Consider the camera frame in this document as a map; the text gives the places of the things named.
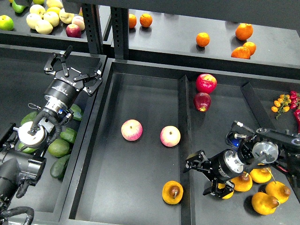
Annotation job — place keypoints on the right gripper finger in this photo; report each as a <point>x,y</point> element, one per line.
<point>212,190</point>
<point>199,162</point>

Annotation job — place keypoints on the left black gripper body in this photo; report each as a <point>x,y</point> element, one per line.
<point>65,89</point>

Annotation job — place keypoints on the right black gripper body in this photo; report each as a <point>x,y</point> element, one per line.
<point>224,166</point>

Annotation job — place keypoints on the yellow pear with brown stem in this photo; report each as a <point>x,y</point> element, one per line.
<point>172,192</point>

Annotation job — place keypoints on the dark green avocado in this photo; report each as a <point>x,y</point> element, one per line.
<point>59,167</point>

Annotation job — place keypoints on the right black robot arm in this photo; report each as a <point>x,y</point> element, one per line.
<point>259,149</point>

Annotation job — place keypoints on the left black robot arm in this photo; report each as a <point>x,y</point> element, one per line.
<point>19,170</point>

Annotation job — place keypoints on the yellow pear left of group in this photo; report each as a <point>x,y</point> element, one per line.
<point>225,191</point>

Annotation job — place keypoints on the yellow pear of group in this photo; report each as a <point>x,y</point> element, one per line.
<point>242,183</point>
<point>225,191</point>

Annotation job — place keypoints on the yellow pear middle of group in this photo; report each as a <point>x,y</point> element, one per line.
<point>242,183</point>

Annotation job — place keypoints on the green avocado at tray edge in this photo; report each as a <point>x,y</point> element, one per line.
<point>77,112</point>

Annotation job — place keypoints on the pale yellow pear front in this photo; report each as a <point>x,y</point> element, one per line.
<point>43,27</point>

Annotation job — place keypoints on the pale yellow pear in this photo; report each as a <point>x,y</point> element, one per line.
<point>52,18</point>
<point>32,20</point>
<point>66,17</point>
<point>37,9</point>
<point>43,27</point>

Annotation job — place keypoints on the dark avocado upper left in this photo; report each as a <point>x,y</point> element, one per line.
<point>29,117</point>

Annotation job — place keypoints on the green avocado right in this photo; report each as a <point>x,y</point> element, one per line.
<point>69,135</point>

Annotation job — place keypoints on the yellow pear far right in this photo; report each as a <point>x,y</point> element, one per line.
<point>278,190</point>

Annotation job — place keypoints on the pale yellow pear centre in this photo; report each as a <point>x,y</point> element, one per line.
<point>52,18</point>

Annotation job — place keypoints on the pale yellow pear left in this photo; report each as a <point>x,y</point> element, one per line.
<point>32,20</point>

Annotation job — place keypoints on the pale yellow pear right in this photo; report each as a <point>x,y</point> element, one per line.
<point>66,17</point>

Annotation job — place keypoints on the green avocado centre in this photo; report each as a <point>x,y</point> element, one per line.
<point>59,148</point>

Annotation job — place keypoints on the pale yellow pear back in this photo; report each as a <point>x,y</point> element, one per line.
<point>37,9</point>

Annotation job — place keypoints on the green avocado middle left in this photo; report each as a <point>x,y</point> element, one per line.
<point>24,149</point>

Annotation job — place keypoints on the pink apple right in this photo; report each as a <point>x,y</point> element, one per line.
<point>170,136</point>

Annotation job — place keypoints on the pink apple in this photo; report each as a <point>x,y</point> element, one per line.
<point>170,136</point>
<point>131,130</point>

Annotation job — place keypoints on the red apple on shelf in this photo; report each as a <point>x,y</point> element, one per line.
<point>73,31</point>

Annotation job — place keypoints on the black tray divider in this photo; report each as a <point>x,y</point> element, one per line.
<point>187,204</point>

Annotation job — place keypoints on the pink peach on shelf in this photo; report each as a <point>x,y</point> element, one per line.
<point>79,21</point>

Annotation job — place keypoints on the yellow lemon on shelf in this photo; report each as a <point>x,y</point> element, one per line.
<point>54,9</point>

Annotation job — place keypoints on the dark red apple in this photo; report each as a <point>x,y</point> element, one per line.
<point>202,101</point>

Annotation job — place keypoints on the green apple on shelf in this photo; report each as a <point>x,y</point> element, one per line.
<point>6,23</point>

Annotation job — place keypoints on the pink apple left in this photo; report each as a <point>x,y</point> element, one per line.
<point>131,130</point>

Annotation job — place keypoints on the green fruit top shelf corner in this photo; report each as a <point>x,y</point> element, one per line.
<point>18,8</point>

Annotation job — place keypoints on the bright red apple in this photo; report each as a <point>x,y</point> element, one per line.
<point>206,83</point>

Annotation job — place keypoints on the orange cherry tomato bunch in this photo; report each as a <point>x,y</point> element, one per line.
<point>281,105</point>

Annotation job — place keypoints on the red chili peppers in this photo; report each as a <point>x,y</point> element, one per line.
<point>295,105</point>

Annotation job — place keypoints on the orange front right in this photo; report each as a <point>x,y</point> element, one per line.
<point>241,52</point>

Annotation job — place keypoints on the black perforated shelf post left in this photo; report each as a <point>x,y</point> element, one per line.
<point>93,28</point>

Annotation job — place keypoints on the black perforated shelf post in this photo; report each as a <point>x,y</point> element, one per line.
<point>120,28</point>
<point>93,28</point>

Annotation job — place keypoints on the black perforated shelf post right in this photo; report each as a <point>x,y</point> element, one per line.
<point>120,28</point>

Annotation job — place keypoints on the orange half hidden by post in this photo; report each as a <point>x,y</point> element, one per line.
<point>132,21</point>

